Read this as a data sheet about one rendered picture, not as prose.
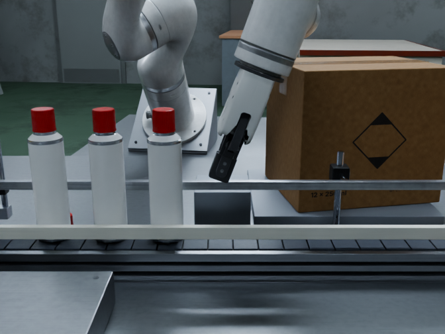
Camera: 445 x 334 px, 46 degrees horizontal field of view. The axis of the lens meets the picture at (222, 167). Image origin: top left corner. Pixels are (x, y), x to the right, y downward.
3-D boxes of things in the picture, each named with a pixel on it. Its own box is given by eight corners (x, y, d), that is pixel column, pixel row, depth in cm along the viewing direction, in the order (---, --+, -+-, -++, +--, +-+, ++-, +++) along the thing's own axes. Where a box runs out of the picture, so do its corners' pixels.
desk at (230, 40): (282, 89, 816) (284, 30, 791) (282, 107, 667) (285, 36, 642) (230, 87, 825) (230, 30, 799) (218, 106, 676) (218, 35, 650)
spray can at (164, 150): (149, 244, 81) (143, 112, 75) (152, 230, 86) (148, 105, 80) (183, 244, 81) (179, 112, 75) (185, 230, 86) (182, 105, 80)
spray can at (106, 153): (91, 243, 81) (81, 112, 75) (98, 230, 86) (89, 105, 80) (125, 243, 81) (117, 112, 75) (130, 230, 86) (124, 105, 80)
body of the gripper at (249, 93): (236, 52, 80) (211, 120, 83) (238, 57, 70) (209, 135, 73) (282, 69, 81) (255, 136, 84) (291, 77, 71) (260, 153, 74)
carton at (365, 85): (297, 213, 101) (304, 70, 93) (264, 175, 124) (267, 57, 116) (440, 202, 107) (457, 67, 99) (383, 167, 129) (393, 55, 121)
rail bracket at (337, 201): (332, 255, 88) (339, 160, 84) (324, 236, 95) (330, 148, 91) (351, 255, 88) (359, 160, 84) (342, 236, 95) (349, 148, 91)
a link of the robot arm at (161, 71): (131, 74, 141) (106, 3, 121) (187, 40, 146) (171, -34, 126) (156, 100, 135) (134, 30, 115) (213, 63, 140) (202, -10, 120)
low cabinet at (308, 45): (400, 91, 798) (406, 40, 776) (438, 117, 605) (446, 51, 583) (293, 89, 815) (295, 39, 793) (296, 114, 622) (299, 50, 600)
